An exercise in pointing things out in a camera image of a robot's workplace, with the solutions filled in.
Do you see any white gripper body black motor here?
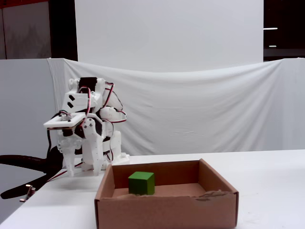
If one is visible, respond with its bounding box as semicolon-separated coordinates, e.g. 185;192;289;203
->
58;114;106;154

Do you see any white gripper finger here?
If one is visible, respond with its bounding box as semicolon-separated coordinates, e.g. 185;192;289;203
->
62;148;77;177
81;132;104;176

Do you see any green wooden cube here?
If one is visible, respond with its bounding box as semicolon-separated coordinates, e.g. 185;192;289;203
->
128;171;155;196

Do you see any brown cardboard box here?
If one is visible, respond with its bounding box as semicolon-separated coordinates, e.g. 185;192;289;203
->
94;158;239;229

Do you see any metal table clamp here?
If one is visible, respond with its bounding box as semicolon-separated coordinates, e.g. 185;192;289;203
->
19;184;36;203

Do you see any grey partition panel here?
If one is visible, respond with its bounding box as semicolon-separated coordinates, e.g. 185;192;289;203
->
0;59;59;157

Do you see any white cloth backdrop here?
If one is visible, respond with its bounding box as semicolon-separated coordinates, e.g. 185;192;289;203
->
47;58;305;157

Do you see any brown cabinet door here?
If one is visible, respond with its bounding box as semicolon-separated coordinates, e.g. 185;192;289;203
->
0;2;52;60

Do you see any white backdrop board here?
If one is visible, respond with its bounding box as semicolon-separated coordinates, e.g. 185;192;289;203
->
74;0;264;72

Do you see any red black servo cable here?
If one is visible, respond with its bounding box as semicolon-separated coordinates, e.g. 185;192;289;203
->
102;82;128;124
79;87;93;121
46;162;84;183

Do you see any black camera cable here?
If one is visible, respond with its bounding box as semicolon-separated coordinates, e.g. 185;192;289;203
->
47;130;54;156

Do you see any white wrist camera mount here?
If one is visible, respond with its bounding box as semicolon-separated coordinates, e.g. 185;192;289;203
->
43;113;87;131

